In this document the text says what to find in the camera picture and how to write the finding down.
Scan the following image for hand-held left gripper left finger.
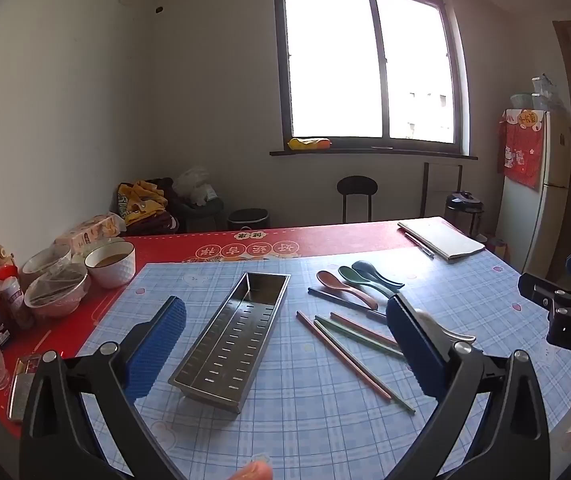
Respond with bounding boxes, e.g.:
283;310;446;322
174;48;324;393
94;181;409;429
19;296;187;480

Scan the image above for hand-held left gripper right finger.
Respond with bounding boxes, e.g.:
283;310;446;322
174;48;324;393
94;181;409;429
385;293;551;480

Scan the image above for white spoon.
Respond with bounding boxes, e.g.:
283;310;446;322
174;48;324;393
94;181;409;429
413;309;477;345

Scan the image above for green chopstick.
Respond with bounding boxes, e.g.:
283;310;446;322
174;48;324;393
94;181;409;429
313;319;417;415
314;315;407;360

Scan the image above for pink chopstick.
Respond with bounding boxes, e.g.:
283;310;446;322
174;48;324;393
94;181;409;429
330;312;400;348
296;311;392;401

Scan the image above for blue chopstick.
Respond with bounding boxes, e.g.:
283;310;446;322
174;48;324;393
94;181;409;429
308;287;372;312
315;294;389;322

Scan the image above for perforated metal utensil tray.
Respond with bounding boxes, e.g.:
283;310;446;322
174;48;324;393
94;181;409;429
168;271;291;415

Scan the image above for blue spoon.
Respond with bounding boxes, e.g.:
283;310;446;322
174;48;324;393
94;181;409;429
352;260;405;292

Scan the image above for green spoon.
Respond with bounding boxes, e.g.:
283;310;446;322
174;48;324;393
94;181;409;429
338;265;396;301

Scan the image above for pink spoon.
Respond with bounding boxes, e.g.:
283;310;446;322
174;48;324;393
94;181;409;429
316;270;379;310

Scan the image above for person's left hand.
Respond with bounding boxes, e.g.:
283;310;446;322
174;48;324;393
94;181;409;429
226;461;274;480

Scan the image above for white textured bowl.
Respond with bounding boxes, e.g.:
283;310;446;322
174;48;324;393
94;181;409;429
84;241;136;289

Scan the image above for red printed tablecloth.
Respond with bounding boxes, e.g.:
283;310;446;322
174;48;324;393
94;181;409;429
0;217;459;441

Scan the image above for white refrigerator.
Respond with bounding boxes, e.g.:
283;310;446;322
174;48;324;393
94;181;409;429
495;108;571;276

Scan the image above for silver pen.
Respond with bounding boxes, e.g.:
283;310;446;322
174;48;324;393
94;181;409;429
404;230;435;259

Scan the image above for cream notebook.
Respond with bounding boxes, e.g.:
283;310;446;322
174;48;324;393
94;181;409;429
398;216;486;262

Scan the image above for plastic-wrapped bowl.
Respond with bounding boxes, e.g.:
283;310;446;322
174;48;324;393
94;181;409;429
24;262;90;317
20;245;72;286

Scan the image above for black pressure cooker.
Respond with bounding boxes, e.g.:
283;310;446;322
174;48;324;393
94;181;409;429
444;191;485;238

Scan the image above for red printed cloth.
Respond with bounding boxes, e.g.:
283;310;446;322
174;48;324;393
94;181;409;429
497;108;546;190

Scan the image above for blue checkered table mat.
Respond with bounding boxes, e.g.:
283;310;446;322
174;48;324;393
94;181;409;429
73;247;571;480

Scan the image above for orange snack packet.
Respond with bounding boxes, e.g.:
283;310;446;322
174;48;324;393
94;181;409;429
54;212;127;253

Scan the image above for dark grey bin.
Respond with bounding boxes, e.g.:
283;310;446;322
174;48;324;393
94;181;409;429
168;195;225;233

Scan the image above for flat metal case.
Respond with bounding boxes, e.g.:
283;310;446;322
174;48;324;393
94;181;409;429
6;355;44;422

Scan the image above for pile of clothes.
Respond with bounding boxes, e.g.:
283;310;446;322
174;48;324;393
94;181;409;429
116;177;179;236

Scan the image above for small white bottle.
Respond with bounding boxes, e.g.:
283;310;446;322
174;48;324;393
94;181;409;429
0;276;34;328

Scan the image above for dark trash can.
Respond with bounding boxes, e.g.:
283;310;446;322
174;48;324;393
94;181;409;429
228;208;271;231

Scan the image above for clear plastic bag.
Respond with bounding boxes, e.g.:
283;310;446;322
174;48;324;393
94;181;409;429
172;166;216;206

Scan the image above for black round stool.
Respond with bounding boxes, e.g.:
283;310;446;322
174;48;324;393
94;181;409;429
336;175;378;224

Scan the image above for clear plastic containers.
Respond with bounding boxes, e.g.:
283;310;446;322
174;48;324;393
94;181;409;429
510;75;563;112

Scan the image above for yellow packet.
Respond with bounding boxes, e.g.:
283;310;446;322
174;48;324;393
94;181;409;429
287;136;332;151

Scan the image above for dark-framed window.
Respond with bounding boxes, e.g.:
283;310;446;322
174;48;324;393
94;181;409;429
270;0;479;161

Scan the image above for dark metal folding frame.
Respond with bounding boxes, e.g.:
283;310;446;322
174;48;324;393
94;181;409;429
421;162;463;218

